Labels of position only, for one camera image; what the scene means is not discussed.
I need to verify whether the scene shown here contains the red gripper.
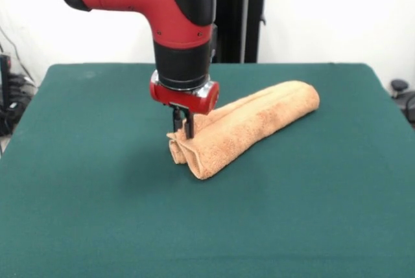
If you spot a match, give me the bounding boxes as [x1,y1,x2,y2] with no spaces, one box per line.
[149,70,220,139]

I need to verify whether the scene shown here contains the orange terry towel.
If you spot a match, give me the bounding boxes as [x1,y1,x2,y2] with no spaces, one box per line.
[166,79,321,181]

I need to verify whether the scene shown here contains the dark green table cloth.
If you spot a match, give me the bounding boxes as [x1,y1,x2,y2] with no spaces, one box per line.
[0,62,415,278]

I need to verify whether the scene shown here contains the black equipment stack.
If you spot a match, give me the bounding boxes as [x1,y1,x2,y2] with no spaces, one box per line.
[0,52,37,137]

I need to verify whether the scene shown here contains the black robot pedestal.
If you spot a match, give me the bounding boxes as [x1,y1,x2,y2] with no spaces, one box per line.
[212,0,280,64]

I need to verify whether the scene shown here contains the grey cable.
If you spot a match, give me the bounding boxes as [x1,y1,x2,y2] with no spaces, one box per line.
[0,27,35,81]

